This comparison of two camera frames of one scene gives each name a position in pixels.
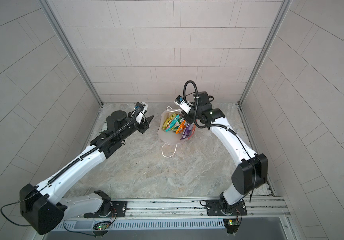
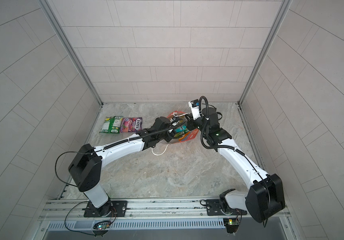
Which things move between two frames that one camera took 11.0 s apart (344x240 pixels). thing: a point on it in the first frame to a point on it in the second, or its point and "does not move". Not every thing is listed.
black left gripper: x=143 y=127 to x=170 y=134
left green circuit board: x=102 y=225 does not move
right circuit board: x=231 y=224 does not move
